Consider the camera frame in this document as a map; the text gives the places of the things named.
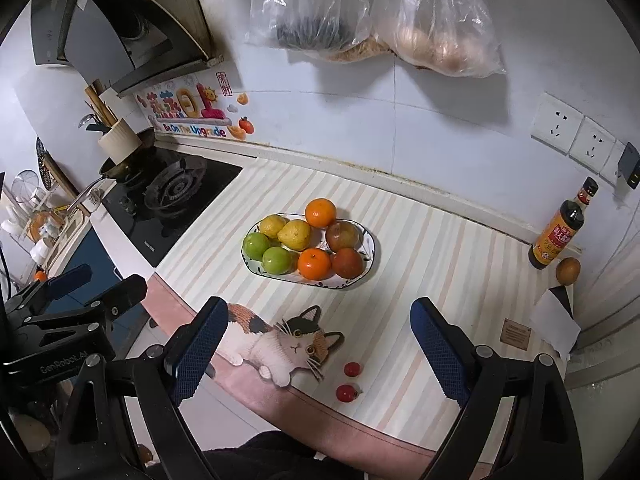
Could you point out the black range hood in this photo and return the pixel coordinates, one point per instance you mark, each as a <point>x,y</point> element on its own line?
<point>110,25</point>

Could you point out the reddish brown pear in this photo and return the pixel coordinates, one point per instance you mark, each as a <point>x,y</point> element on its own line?
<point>347,262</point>
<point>342,236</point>

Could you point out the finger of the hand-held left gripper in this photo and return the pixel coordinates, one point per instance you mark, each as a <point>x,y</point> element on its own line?
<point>67,280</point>
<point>122,295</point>

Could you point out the black gas stove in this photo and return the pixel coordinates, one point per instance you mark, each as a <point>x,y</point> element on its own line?
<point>190,195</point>

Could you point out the dark sauce bottle yellow label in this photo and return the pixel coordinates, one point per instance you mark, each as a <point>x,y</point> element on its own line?
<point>557,235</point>

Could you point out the metal mesh strainer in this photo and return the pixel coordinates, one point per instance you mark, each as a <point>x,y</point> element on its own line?
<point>26,186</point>

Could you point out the orange tangerine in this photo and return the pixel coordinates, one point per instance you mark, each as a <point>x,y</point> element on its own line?
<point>315,264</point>
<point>320,212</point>

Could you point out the white wall socket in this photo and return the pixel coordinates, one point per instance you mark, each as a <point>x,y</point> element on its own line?
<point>556,122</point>
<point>611,162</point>
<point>594,144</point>

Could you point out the red cherry tomato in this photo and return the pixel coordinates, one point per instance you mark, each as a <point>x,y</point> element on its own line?
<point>352,369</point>
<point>345,392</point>

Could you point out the colourful wall sticker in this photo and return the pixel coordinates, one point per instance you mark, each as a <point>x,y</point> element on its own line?
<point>195,110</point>

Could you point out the cream ribbed utensil holder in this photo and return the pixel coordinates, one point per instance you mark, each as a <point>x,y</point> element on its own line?
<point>120,142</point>

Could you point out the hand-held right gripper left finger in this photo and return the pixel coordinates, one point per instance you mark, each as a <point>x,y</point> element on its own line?
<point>197,355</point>

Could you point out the blue kitchen cabinet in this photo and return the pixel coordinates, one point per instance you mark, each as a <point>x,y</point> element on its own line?
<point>95,255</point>

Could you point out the yellow pear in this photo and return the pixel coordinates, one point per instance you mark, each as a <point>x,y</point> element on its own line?
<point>295,234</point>

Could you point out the striped cat print table mat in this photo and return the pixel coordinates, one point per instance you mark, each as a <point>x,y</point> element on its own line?
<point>440,260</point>

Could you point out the floral oval ceramic plate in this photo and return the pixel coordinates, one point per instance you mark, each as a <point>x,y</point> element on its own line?
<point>367,255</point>

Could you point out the small orange fruit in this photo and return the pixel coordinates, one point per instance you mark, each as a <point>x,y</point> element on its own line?
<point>40,276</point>

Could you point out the black plug adapter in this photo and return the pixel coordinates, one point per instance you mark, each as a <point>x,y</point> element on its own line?
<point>631,164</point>

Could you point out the clear bag with dark contents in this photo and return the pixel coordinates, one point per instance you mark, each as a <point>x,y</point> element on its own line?
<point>305,15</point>

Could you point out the wooden cutting board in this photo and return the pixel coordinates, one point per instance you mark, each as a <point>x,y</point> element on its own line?
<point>60,175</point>

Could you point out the round yellow lemon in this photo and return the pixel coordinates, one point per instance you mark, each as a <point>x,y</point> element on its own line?
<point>272,225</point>

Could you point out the clear bag with onions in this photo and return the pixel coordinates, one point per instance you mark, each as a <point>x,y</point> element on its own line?
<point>440,35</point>

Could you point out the white folded paper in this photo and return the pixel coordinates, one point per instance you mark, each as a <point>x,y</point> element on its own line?
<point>555,325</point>

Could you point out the wooden spatula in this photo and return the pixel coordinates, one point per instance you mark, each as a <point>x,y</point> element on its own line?
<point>100,105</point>

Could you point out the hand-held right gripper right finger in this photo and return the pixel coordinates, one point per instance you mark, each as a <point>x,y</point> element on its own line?
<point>440,355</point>

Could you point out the clear bag with tan contents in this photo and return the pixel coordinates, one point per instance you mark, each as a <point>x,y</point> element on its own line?
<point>360,50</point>

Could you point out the brown kiwi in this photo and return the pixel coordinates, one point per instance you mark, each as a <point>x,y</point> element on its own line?
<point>568,270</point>

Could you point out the green apple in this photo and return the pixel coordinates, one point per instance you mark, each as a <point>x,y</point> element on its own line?
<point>276,260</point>
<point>256,246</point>

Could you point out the metal dish rack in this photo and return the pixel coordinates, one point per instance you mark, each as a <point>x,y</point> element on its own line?
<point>40,230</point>

